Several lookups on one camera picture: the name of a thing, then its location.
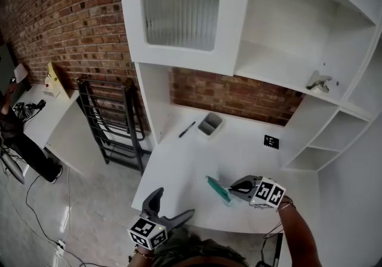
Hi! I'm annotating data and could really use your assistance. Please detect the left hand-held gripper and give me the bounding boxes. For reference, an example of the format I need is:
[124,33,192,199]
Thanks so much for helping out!
[127,187,196,250]

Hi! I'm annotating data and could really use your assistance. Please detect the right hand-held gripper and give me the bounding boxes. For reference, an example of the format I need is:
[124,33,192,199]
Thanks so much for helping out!
[228,174,287,210]

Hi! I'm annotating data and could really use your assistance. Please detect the clear bag with green zip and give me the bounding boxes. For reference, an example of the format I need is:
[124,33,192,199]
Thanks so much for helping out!
[205,174,239,208]

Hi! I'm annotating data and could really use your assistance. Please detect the person's left forearm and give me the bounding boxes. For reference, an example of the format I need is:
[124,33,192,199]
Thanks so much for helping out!
[128,244,156,267]

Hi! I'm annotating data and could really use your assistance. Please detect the person's right forearm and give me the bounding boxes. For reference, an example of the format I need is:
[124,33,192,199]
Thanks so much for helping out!
[276,197,325,267]

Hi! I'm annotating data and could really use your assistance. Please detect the thin wrist bangles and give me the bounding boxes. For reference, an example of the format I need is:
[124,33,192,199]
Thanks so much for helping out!
[276,195,296,213]

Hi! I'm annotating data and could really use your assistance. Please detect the black printed square card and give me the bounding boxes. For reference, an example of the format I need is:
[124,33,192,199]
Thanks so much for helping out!
[263,134,280,150]

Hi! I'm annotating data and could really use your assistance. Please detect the grey pen holder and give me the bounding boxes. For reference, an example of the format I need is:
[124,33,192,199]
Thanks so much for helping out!
[197,112,224,141]

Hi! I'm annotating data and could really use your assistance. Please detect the black pen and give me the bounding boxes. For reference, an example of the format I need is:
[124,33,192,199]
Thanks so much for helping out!
[178,121,196,139]

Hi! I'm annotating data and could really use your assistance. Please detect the black metal rack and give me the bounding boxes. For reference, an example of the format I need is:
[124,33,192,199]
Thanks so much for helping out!
[76,76,153,176]

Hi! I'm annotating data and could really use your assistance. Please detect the white side table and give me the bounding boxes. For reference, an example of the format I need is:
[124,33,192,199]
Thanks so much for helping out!
[14,80,90,177]

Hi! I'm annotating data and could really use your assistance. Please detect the grey metal stand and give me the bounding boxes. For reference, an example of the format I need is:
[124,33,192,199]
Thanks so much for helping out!
[0,152,26,185]

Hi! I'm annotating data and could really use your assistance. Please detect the white desk with shelf unit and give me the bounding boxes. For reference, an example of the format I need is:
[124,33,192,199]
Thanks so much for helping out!
[118,0,382,267]

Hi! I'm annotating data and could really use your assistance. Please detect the pale yellow box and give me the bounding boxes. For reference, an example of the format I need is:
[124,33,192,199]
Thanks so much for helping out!
[41,62,71,99]

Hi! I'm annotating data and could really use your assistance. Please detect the grey handheld device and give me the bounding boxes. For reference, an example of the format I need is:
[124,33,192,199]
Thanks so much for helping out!
[13,100,47,119]

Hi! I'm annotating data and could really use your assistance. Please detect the white table lamp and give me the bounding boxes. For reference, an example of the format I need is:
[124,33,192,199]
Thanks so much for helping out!
[13,63,29,84]

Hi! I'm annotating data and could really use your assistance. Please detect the beaded wrist bracelet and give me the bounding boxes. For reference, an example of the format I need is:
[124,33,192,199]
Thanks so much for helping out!
[133,244,156,259]

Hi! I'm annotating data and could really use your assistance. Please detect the silver metal bracket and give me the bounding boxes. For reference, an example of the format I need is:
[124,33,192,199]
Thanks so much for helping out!
[306,70,332,93]

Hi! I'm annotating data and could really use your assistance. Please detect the black floor cable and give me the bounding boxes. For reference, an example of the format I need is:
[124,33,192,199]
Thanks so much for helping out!
[25,167,71,245]

